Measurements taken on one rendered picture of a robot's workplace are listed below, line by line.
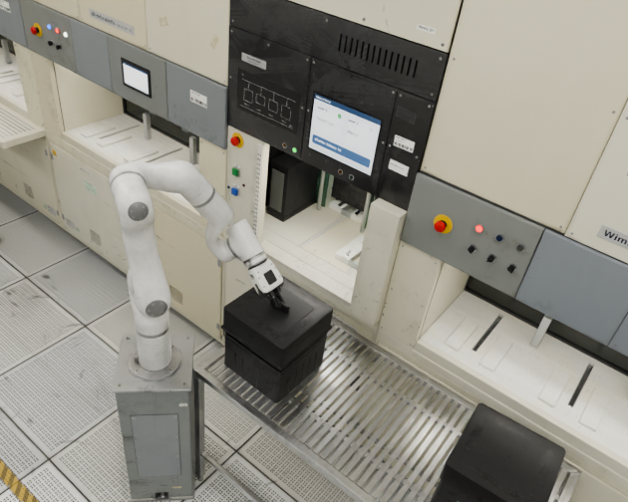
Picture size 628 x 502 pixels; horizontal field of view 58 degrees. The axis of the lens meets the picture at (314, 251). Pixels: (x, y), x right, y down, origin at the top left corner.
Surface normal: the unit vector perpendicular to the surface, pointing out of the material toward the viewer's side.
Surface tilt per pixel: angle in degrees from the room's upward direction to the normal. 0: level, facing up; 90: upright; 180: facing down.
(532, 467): 0
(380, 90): 90
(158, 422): 90
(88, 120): 90
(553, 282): 90
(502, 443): 0
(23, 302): 0
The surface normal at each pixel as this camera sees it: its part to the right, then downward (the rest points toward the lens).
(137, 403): 0.12, 0.61
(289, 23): -0.61, 0.42
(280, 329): 0.11, -0.79
